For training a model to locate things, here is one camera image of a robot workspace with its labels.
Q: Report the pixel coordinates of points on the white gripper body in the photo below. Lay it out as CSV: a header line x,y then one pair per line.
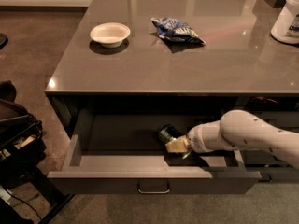
x,y
195,139

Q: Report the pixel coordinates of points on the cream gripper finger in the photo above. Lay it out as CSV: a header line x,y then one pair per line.
x,y
178,145

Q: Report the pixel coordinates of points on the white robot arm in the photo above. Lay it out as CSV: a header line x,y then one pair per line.
x,y
238,130

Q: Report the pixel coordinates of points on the lower right closed drawer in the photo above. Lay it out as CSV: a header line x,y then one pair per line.
x,y
271,169

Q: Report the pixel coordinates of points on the open grey top drawer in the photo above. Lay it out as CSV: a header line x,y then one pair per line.
x,y
111,154

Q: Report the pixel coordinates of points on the blue chip bag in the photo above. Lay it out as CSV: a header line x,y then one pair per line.
x,y
175,30

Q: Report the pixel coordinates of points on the white paper bowl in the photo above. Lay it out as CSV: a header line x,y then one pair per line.
x,y
110,35

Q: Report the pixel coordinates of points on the white plastic tub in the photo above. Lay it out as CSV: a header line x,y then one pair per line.
x,y
286,27

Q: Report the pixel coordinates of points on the black cart with items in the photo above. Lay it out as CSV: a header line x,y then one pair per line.
x,y
22,149

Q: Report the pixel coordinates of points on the metal drawer handle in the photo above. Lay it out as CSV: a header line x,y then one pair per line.
x,y
153,188

